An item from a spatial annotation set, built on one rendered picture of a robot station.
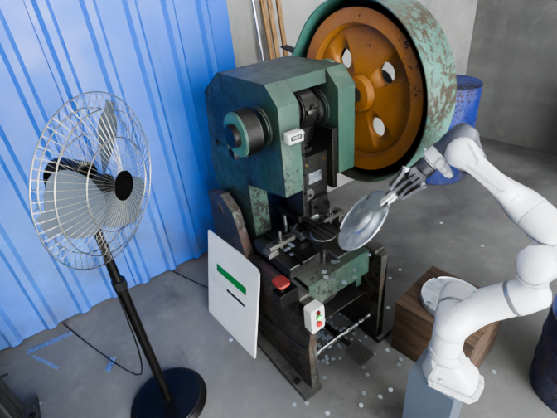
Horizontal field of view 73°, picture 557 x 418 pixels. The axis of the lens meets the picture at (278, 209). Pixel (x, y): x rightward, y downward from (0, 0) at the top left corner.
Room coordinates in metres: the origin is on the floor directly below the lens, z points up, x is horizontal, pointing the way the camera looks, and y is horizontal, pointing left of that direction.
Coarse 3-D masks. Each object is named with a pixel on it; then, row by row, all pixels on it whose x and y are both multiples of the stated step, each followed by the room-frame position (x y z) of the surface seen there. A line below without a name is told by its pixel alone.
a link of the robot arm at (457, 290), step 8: (448, 288) 0.96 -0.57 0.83; (456, 288) 0.95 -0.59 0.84; (464, 288) 0.95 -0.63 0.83; (440, 296) 0.95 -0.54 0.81; (448, 296) 0.92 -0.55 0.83; (456, 296) 0.91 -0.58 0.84; (464, 296) 0.91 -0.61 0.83; (432, 336) 0.91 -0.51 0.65; (432, 344) 0.89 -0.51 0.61; (440, 344) 0.86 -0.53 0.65; (448, 344) 0.85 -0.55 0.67; (456, 344) 0.85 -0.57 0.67; (440, 352) 0.86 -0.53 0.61; (448, 352) 0.84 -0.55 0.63; (456, 352) 0.84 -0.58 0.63
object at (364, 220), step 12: (372, 192) 1.39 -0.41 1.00; (384, 192) 1.32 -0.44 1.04; (360, 204) 1.40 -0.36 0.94; (372, 204) 1.32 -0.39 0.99; (384, 204) 1.25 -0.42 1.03; (348, 216) 1.39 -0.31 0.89; (360, 216) 1.30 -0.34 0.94; (372, 216) 1.24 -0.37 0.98; (384, 216) 1.18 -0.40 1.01; (348, 228) 1.31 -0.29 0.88; (360, 228) 1.24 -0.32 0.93; (372, 228) 1.18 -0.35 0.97; (348, 240) 1.24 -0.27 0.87; (360, 240) 1.18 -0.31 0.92
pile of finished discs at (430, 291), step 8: (432, 280) 1.46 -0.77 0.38; (440, 280) 1.45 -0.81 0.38; (448, 280) 1.44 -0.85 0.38; (456, 280) 1.44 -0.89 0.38; (424, 288) 1.41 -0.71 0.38; (432, 288) 1.40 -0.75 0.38; (440, 288) 1.40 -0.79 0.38; (472, 288) 1.37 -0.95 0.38; (424, 296) 1.35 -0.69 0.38; (432, 296) 1.35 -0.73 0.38; (424, 304) 1.30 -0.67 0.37; (432, 304) 1.29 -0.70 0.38; (432, 312) 1.26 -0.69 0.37
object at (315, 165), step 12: (312, 144) 1.58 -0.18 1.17; (312, 156) 1.47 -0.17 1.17; (324, 156) 1.50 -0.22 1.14; (312, 168) 1.46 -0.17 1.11; (324, 168) 1.50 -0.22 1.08; (312, 180) 1.46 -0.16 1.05; (324, 180) 1.50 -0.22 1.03; (312, 192) 1.45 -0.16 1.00; (324, 192) 1.48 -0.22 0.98; (288, 204) 1.52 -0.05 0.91; (300, 204) 1.45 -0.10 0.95; (312, 204) 1.42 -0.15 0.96; (324, 204) 1.45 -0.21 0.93
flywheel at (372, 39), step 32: (320, 32) 1.91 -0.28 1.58; (352, 32) 1.78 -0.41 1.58; (384, 32) 1.59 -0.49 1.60; (352, 64) 1.78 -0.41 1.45; (384, 64) 1.73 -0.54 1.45; (416, 64) 1.46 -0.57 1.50; (384, 96) 1.62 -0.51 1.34; (416, 96) 1.45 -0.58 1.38; (416, 128) 1.44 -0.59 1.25; (384, 160) 1.56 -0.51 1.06
